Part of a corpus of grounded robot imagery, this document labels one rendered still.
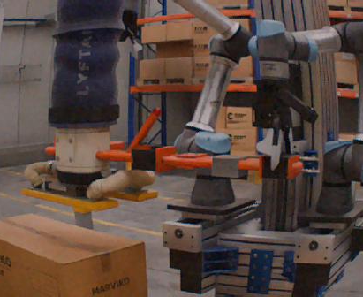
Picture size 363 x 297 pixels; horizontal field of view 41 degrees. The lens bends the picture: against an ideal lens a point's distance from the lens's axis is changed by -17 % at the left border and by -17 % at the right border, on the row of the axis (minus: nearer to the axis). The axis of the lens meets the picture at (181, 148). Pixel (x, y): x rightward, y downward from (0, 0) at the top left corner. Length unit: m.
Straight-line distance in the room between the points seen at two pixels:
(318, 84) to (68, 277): 1.07
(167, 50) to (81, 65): 9.36
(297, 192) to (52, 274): 0.88
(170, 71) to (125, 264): 8.63
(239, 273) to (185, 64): 8.32
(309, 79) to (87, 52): 0.79
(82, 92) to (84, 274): 0.52
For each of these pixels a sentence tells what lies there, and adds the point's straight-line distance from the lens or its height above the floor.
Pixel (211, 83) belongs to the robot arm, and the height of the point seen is 1.44.
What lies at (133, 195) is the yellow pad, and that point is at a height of 1.13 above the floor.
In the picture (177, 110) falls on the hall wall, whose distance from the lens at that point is 11.74.
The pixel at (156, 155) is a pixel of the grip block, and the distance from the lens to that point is 1.41.
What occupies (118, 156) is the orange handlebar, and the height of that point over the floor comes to 1.24.
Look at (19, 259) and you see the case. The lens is 1.66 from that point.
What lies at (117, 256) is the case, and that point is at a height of 0.92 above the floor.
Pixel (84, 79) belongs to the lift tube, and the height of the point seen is 1.45.
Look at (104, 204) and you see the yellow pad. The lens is 1.44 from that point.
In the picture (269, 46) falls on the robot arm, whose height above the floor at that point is 1.52.
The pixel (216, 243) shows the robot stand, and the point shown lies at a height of 0.91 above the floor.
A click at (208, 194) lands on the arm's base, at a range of 1.88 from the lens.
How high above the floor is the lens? 1.39
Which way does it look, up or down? 5 degrees down
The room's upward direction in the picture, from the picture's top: straight up
